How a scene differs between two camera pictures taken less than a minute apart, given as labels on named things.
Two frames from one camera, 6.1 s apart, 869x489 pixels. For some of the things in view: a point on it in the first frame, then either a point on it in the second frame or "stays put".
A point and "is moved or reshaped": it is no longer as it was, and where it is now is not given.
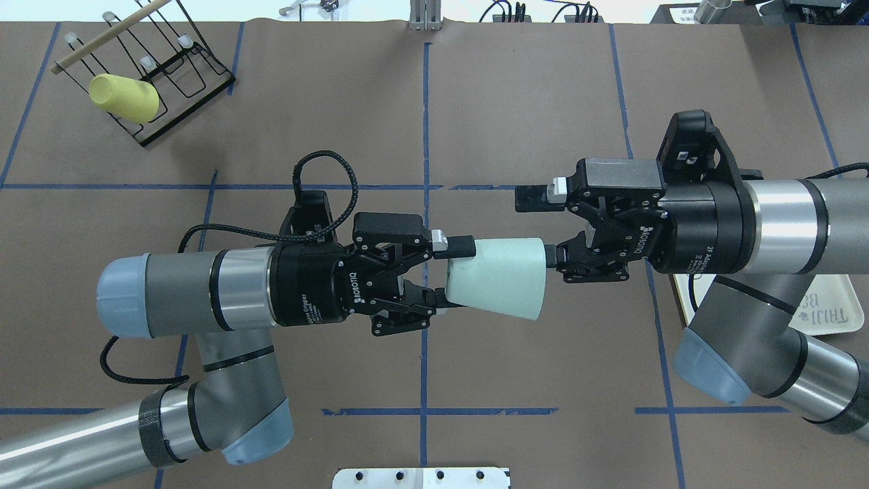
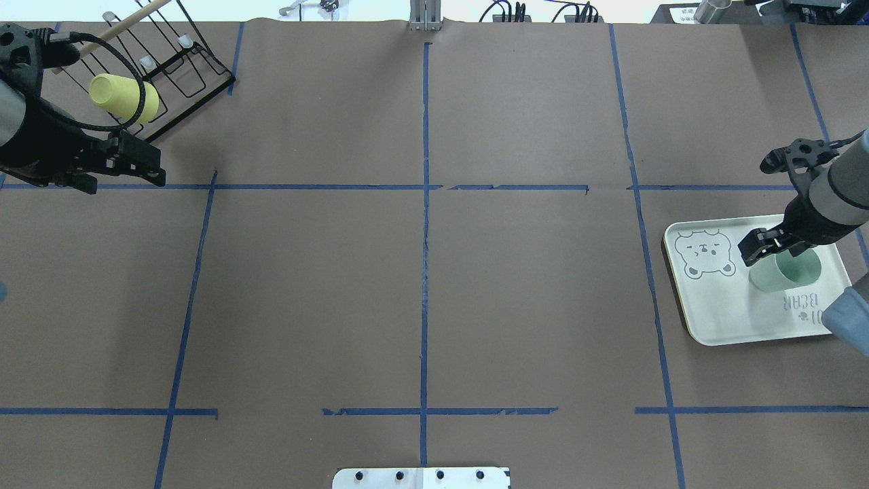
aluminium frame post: (425, 15) stays put
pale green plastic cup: (506, 276) is moved or reshaped
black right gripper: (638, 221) → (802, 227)
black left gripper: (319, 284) → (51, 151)
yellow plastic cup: (132, 99) stays put
